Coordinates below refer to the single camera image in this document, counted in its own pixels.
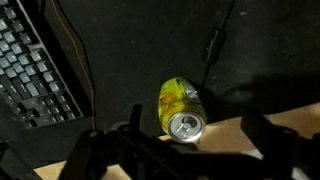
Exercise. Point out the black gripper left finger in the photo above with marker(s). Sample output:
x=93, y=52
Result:
x=135, y=117

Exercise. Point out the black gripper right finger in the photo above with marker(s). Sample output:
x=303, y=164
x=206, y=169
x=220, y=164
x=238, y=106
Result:
x=272, y=141

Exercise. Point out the yellow soda can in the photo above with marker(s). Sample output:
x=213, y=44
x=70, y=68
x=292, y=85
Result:
x=180, y=111

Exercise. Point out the black desk mat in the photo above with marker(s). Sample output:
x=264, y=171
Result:
x=259, y=53

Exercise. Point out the black mechanical keyboard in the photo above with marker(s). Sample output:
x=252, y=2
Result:
x=36, y=79

